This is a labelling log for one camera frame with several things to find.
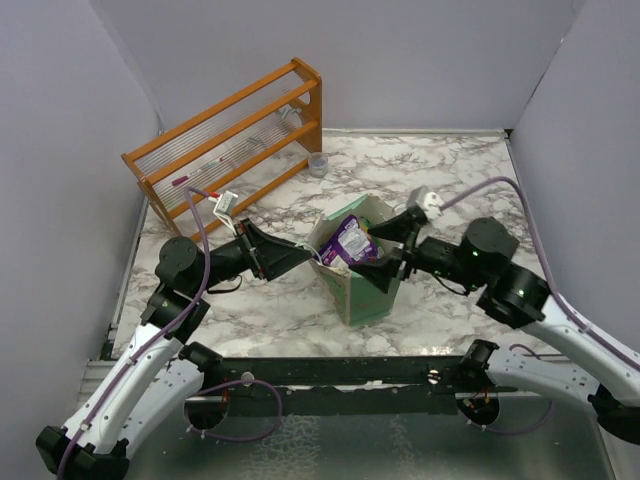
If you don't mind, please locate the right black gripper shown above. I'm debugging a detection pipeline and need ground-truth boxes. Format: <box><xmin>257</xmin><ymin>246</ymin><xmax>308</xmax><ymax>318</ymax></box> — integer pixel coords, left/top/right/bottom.
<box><xmin>349</xmin><ymin>209</ymin><xmax>485</xmax><ymax>291</ymax></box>

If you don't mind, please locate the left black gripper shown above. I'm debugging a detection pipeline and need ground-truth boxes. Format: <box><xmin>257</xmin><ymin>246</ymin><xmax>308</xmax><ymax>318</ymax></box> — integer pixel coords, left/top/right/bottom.
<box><xmin>192</xmin><ymin>217</ymin><xmax>313</xmax><ymax>295</ymax></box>

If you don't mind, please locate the purple snack packet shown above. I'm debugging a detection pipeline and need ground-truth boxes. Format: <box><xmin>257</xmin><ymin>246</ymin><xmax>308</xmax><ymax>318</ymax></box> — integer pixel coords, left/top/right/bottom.
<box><xmin>318</xmin><ymin>214</ymin><xmax>384</xmax><ymax>269</ymax></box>

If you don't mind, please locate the green paper bag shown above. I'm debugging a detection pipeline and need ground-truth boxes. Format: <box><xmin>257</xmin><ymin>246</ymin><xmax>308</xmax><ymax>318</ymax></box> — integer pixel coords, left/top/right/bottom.
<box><xmin>304</xmin><ymin>194</ymin><xmax>399</xmax><ymax>326</ymax></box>

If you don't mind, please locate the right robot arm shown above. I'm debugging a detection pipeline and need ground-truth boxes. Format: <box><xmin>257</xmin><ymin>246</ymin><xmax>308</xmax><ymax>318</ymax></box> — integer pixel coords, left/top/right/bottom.
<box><xmin>350</xmin><ymin>209</ymin><xmax>639</xmax><ymax>444</ymax></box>

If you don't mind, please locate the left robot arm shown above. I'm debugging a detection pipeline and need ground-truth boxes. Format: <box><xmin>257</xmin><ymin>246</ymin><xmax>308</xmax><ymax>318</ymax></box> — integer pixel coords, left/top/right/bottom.
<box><xmin>36</xmin><ymin>219</ymin><xmax>312</xmax><ymax>479</ymax></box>

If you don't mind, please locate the small clear plastic cup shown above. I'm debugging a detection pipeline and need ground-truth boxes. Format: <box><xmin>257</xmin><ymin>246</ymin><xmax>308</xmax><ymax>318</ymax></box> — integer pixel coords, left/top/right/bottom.
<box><xmin>308</xmin><ymin>152</ymin><xmax>329</xmax><ymax>178</ymax></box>

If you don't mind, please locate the orange wooden rack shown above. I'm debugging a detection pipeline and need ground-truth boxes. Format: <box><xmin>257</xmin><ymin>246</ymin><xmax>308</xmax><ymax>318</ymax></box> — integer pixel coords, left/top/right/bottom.
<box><xmin>122</xmin><ymin>58</ymin><xmax>323</xmax><ymax>239</ymax></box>

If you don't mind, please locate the purple marker pen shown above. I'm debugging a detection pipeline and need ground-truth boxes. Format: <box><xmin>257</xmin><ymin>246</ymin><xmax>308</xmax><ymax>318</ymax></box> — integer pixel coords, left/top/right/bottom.
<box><xmin>171</xmin><ymin>158</ymin><xmax>223</xmax><ymax>187</ymax></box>

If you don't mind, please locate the grey clip on rack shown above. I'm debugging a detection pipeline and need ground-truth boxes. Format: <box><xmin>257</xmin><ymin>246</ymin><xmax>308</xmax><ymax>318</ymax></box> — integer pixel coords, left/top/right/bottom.
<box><xmin>277</xmin><ymin>105</ymin><xmax>302</xmax><ymax>124</ymax></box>

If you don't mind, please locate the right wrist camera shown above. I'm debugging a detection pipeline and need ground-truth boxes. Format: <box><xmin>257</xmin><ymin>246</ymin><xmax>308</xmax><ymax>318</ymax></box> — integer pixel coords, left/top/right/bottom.
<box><xmin>406</xmin><ymin>186</ymin><xmax>444</xmax><ymax>220</ymax></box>

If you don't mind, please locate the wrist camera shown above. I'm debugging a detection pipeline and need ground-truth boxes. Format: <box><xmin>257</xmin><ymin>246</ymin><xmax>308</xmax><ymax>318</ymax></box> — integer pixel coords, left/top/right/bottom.
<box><xmin>406</xmin><ymin>186</ymin><xmax>444</xmax><ymax>220</ymax></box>
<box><xmin>213</xmin><ymin>191</ymin><xmax>238</xmax><ymax>219</ymax></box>

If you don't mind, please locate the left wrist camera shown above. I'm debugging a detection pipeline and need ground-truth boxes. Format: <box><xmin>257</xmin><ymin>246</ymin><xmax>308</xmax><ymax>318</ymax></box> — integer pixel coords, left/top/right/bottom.
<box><xmin>213</xmin><ymin>191</ymin><xmax>238</xmax><ymax>219</ymax></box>

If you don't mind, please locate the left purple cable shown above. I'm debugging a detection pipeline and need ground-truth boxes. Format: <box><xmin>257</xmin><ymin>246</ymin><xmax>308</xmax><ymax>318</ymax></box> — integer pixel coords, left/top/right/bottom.
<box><xmin>54</xmin><ymin>187</ymin><xmax>221</xmax><ymax>480</ymax></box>

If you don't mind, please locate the purple cable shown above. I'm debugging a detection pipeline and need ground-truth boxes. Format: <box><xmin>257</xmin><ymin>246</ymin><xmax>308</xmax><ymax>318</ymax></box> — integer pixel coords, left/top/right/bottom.
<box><xmin>439</xmin><ymin>175</ymin><xmax>640</xmax><ymax>374</ymax></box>
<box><xmin>54</xmin><ymin>187</ymin><xmax>221</xmax><ymax>480</ymax></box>

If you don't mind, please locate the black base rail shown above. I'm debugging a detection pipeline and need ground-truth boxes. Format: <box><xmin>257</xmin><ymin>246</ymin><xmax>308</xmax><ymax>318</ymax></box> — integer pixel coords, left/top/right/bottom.
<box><xmin>174</xmin><ymin>339</ymin><xmax>531</xmax><ymax>419</ymax></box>

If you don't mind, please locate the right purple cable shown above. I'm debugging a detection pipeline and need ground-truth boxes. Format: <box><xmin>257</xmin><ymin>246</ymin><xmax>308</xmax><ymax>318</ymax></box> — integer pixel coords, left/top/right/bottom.
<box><xmin>439</xmin><ymin>175</ymin><xmax>640</xmax><ymax>374</ymax></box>

